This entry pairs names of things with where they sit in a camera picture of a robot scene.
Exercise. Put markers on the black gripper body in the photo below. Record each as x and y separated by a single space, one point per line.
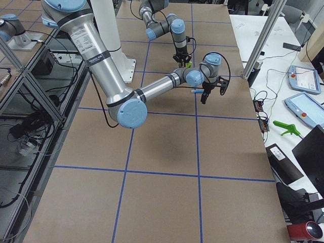
208 85
181 52

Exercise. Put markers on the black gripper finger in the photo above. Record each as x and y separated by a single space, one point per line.
204 96

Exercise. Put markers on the green highlighter pen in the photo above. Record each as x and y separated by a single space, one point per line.
188 65

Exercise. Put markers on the blue highlighter pen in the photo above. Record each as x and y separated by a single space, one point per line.
197 90

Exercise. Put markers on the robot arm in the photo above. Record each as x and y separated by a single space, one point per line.
172 24
126 106

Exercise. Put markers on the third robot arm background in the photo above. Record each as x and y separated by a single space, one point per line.
14 33

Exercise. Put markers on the dark water bottle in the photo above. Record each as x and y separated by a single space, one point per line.
255 71

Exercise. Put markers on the orange terminal board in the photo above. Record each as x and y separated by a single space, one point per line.
262 117

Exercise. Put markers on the black smartphone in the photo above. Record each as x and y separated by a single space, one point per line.
291 47

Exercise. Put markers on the green plastic tool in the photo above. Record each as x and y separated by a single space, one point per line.
290 128

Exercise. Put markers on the far teach pendant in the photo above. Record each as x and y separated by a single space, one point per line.
304 79

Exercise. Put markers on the teach pendant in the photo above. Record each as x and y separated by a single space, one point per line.
306 108
304 79

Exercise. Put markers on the near teach pendant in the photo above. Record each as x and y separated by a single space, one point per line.
306 108

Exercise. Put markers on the black monitor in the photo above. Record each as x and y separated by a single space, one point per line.
309 155

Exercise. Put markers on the brown flat box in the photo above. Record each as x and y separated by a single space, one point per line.
282 165

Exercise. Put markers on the red cylinder speaker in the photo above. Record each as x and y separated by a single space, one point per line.
305 231

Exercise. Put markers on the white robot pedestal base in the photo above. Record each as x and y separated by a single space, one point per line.
106 22

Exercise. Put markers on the aluminium frame post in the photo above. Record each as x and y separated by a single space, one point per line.
275 11

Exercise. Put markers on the aluminium truss frame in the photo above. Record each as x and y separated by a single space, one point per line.
37 105

